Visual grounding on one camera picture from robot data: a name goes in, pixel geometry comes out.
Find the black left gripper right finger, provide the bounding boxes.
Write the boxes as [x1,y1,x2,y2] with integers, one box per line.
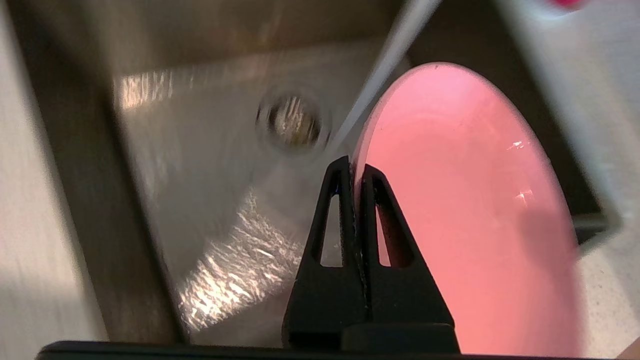
[341,164,460,353]

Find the stainless steel sink basin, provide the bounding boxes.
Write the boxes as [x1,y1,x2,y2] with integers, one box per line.
[10,0,608,346]

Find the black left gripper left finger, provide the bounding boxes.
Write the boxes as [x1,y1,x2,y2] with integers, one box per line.
[282,155,369,351]

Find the running water stream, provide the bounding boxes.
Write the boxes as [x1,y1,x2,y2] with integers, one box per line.
[327,0,443,151]

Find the round metal drain strainer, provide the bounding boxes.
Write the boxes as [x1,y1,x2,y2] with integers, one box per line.
[255,90,332,153]

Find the pink plate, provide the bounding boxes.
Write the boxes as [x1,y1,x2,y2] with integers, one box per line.
[350,62,584,357]

